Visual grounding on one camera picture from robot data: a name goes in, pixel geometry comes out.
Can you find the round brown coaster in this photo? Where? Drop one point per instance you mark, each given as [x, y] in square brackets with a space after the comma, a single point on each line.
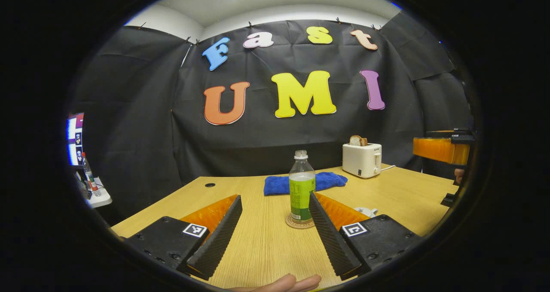
[296, 224]

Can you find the white teacup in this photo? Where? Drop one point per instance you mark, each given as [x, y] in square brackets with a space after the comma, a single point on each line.
[373, 213]

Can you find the white toaster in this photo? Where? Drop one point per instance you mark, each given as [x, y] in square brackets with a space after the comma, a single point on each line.
[361, 161]

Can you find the toast slice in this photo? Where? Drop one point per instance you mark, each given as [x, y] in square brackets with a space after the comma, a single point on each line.
[357, 141]

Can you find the white side table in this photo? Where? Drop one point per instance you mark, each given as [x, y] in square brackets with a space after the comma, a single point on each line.
[101, 198]

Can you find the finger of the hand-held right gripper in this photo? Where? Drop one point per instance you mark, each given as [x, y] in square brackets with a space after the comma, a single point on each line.
[438, 150]
[442, 133]

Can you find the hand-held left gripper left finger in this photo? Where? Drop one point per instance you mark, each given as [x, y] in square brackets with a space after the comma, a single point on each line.
[219, 238]

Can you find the small red cap bottle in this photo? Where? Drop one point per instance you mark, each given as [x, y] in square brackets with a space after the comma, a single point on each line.
[90, 178]

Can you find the green label water bottle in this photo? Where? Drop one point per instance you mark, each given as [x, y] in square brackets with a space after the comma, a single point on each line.
[301, 193]

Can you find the computer monitor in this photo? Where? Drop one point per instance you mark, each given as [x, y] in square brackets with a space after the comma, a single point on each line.
[75, 139]

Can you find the blue towel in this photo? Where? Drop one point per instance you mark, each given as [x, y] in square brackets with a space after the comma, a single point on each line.
[279, 184]

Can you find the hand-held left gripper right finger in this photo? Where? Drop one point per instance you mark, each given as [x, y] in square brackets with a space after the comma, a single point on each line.
[330, 238]

